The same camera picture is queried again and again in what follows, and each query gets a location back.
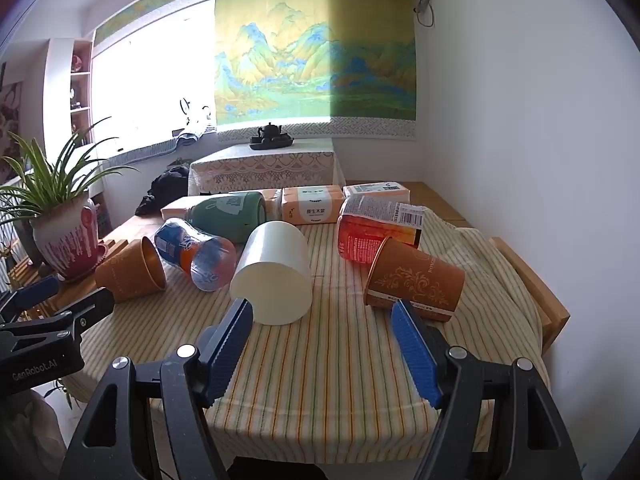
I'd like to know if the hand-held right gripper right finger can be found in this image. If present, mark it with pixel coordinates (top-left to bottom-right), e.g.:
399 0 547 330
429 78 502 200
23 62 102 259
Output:
391 299 583 480

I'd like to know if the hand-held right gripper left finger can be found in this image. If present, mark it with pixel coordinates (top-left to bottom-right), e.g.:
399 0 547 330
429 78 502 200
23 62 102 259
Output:
59 298 255 480

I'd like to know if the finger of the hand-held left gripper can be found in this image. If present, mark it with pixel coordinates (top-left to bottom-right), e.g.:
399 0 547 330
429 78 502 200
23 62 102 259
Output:
0 275 61 324
0 287 117 345

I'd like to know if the white cup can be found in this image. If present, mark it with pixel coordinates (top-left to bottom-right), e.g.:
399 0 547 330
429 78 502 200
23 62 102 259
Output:
229 220 313 326

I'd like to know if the plain brown paper cup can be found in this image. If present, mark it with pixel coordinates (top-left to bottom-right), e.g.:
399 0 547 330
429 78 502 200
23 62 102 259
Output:
94 236 167 303

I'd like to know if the ornate brown paper cup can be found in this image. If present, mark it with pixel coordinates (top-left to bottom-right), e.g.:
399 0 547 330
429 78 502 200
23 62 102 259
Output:
364 236 466 322

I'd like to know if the blue orange plastic cup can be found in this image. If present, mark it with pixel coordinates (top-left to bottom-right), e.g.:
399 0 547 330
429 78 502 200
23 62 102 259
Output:
154 219 237 292

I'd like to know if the green cup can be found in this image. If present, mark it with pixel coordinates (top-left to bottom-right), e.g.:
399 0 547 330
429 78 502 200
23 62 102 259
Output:
186 191 267 242

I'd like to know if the spider plant in glazed pot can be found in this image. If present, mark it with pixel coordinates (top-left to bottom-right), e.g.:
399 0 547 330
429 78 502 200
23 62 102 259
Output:
0 116 140 283

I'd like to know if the whitish plastic bag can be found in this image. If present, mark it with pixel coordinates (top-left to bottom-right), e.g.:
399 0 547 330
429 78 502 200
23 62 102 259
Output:
0 390 67 480

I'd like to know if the striped tablecloth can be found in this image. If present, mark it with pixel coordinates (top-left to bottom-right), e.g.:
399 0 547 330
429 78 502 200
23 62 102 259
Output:
65 205 551 466

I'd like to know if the red snack packet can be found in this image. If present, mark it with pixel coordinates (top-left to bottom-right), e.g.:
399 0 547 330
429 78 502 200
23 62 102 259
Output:
337 195 426 262

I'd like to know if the pale orange tissue pack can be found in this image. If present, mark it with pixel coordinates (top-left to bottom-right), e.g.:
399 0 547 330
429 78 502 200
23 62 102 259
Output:
160 189 284 223

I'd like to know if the wooden table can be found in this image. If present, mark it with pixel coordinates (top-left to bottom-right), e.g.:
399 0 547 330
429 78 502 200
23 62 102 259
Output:
10 181 571 356

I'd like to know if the black bag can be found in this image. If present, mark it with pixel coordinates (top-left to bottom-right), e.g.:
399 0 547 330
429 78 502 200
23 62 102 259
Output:
136 166 191 218

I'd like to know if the white tissue pack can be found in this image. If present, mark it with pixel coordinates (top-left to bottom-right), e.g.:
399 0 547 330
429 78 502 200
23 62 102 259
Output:
343 181 410 206

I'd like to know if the patterned windowsill runner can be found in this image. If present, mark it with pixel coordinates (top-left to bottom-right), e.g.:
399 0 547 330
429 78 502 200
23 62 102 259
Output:
107 132 180 167

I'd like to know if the small table with lace cloth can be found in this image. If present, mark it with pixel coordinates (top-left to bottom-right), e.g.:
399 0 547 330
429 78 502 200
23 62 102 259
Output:
187 145 347 196

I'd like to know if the blue white cloth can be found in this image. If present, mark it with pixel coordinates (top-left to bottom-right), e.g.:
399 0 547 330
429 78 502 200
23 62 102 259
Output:
177 122 217 147

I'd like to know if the black tea tray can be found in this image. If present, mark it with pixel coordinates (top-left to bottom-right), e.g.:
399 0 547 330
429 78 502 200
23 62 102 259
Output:
249 132 295 151

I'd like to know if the black teapot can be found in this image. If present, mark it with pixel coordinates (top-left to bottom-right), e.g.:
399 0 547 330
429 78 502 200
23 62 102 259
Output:
256 122 287 142

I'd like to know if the landscape print curtain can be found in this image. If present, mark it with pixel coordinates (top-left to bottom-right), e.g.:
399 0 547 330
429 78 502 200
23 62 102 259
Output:
214 0 418 143

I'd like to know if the landscape print valance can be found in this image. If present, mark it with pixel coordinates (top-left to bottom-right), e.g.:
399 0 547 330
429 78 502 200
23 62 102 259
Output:
94 0 215 46

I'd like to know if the floral wall picture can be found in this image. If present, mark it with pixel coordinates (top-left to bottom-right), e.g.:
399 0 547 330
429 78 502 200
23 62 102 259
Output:
0 62 23 186

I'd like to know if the white wall shelf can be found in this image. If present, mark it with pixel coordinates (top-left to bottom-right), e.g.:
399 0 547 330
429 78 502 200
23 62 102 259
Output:
42 38 96 161

